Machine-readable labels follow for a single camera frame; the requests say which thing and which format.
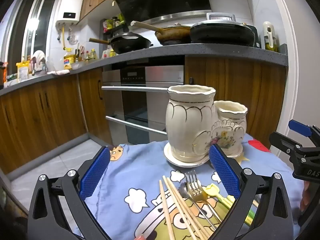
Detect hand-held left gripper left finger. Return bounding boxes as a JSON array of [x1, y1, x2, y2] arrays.
[[27, 145, 111, 240]]

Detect group of condiment bottles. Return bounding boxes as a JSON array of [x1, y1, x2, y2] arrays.
[[75, 46, 98, 62]]

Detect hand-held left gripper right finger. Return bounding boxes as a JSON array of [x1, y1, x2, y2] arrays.
[[209, 144, 293, 240]]

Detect yellow gas pipe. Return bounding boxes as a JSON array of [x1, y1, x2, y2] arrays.
[[62, 25, 73, 52]]

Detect spice rack with bottles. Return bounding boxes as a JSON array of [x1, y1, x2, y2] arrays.
[[101, 16, 125, 34]]

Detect wooden base cabinets under sink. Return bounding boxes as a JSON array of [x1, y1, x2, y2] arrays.
[[0, 67, 113, 175]]

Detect yellow food bag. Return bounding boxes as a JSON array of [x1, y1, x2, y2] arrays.
[[16, 61, 30, 82]]

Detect wooden chopstick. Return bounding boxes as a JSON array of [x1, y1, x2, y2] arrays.
[[168, 181, 204, 240], [166, 178, 209, 238], [162, 176, 198, 240], [159, 187, 174, 240]]

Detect black electric griddle grey lid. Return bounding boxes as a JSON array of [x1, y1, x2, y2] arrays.
[[189, 12, 255, 47]]

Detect pink rag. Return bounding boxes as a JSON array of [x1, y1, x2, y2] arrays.
[[47, 69, 70, 76]]

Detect oil dispenser bottle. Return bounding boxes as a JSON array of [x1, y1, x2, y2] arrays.
[[262, 21, 279, 53]]

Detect brown pan with wooden handle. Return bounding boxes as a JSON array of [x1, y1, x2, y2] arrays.
[[130, 21, 192, 46]]

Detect black wok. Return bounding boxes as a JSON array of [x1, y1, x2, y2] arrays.
[[89, 32, 153, 54]]

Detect cloth on faucet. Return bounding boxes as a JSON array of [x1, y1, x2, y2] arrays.
[[31, 50, 48, 73]]

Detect green air fryer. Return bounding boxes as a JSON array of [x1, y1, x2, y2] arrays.
[[249, 25, 262, 48]]

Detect metal spoon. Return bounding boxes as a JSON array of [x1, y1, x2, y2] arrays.
[[178, 182, 192, 198]]

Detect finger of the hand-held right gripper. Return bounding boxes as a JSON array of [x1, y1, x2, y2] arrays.
[[269, 131, 304, 160], [288, 119, 320, 140]]

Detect stainless steel oven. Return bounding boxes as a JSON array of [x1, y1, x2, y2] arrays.
[[101, 64, 185, 145]]

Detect cream ceramic double vase holder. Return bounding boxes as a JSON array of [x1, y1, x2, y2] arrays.
[[165, 85, 248, 167]]

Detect yellow tulip green-handled utensil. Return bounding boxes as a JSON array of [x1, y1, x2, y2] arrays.
[[218, 198, 235, 209], [203, 183, 236, 205]]

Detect black range hood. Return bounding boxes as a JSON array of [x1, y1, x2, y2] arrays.
[[109, 0, 212, 27]]

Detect metal fork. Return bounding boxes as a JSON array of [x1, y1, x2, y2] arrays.
[[184, 170, 218, 230]]

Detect window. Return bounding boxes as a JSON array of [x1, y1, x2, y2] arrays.
[[7, 0, 59, 68]]

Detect yellow cooking oil bottle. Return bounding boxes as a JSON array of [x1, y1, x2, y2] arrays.
[[63, 52, 77, 70]]

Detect grey kitchen countertop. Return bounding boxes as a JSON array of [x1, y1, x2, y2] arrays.
[[0, 43, 289, 95]]

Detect white water heater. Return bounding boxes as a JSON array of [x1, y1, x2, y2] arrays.
[[55, 0, 85, 26]]

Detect wooden base cabinet beside oven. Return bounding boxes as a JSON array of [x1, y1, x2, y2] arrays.
[[185, 56, 287, 147]]

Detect person's right hand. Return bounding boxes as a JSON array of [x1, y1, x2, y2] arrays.
[[301, 182, 312, 212]]

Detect blue cartoon printed cloth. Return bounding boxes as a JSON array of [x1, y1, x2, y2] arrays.
[[84, 132, 304, 240]]

